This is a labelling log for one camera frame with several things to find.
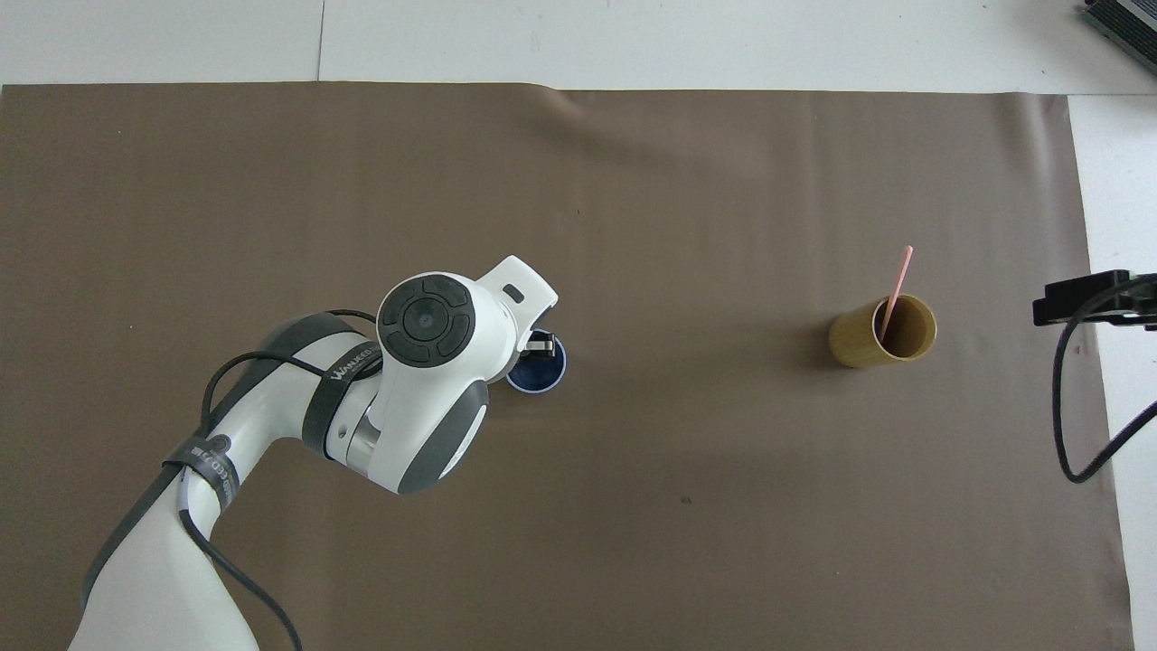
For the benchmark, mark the pink chopstick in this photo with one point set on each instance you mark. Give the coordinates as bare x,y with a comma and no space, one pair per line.
900,276

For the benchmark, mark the black stand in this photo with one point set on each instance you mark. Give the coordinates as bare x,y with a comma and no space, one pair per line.
1125,23

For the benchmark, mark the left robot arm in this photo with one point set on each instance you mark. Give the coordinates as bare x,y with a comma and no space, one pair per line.
425,398

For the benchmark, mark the blue cup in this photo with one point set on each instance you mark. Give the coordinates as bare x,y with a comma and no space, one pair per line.
542,380

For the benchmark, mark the bamboo cup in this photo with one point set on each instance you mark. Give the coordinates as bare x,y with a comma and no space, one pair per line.
854,344

